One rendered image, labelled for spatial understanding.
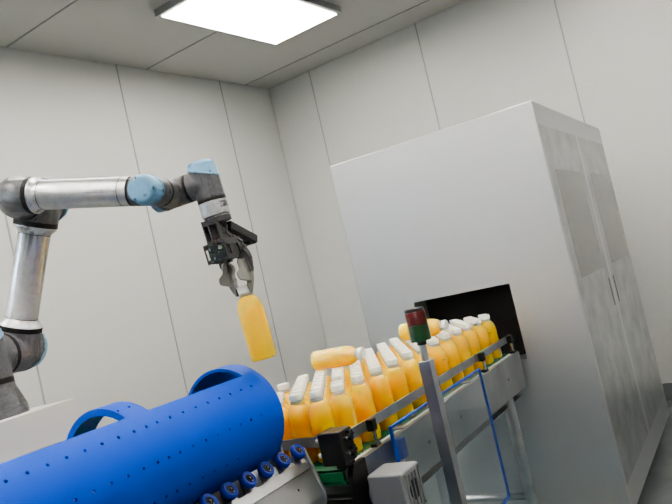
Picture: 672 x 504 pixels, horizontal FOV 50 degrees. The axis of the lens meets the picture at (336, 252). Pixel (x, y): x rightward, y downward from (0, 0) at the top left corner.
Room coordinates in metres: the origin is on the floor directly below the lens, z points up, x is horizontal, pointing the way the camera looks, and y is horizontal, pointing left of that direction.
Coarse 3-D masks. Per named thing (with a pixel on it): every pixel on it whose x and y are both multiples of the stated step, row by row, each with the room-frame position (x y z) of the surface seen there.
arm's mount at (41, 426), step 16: (64, 400) 1.90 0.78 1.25; (16, 416) 1.79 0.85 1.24; (32, 416) 1.80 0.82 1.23; (48, 416) 1.83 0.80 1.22; (64, 416) 1.87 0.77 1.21; (0, 432) 1.72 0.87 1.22; (16, 432) 1.76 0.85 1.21; (32, 432) 1.79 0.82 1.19; (48, 432) 1.82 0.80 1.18; (64, 432) 1.86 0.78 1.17; (0, 448) 1.72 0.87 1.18; (16, 448) 1.75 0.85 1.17; (32, 448) 1.78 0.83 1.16
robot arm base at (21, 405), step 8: (0, 384) 1.84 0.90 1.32; (8, 384) 1.86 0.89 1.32; (0, 392) 1.84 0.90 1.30; (8, 392) 1.85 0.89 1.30; (16, 392) 1.88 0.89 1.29; (0, 400) 1.83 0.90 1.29; (8, 400) 1.84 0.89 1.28; (16, 400) 1.86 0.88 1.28; (24, 400) 1.90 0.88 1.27; (0, 408) 1.82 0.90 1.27; (8, 408) 1.83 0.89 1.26; (16, 408) 1.85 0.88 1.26; (24, 408) 1.87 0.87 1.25; (0, 416) 1.82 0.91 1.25; (8, 416) 1.83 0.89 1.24
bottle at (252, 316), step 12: (240, 300) 1.90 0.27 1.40; (252, 300) 1.89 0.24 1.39; (240, 312) 1.89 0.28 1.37; (252, 312) 1.88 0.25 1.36; (264, 312) 1.91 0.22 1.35; (252, 324) 1.88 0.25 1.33; (264, 324) 1.89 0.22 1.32; (252, 336) 1.88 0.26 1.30; (264, 336) 1.88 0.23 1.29; (252, 348) 1.89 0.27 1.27; (264, 348) 1.88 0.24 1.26; (252, 360) 1.90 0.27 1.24
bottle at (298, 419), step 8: (296, 408) 2.09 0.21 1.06; (304, 408) 2.10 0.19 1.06; (288, 416) 2.11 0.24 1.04; (296, 416) 2.09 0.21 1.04; (304, 416) 2.09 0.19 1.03; (296, 424) 2.09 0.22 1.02; (304, 424) 2.09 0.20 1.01; (296, 432) 2.09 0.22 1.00; (304, 432) 2.09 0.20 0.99; (312, 448) 2.09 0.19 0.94; (312, 456) 2.09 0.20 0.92
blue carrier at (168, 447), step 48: (240, 384) 1.84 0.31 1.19; (96, 432) 1.45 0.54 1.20; (144, 432) 1.52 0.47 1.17; (192, 432) 1.62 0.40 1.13; (240, 432) 1.74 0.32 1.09; (0, 480) 1.24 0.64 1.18; (48, 480) 1.30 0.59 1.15; (96, 480) 1.37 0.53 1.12; (144, 480) 1.47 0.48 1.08; (192, 480) 1.60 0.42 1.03
